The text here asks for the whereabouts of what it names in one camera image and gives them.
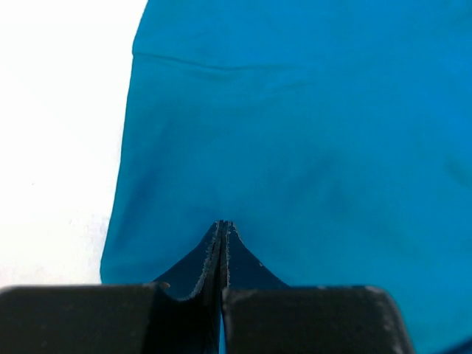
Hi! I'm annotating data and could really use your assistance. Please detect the blue t shirt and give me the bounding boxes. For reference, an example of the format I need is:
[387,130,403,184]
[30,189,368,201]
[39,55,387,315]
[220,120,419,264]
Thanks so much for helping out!
[100,1,471,353]

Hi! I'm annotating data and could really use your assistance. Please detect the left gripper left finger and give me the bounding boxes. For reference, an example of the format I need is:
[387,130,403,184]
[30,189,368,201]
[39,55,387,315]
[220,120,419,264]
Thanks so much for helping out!
[1,221,223,353]

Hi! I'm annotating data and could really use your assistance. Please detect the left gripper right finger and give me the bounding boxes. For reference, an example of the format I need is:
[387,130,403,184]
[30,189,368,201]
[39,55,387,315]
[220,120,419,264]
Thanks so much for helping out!
[221,222,414,353]

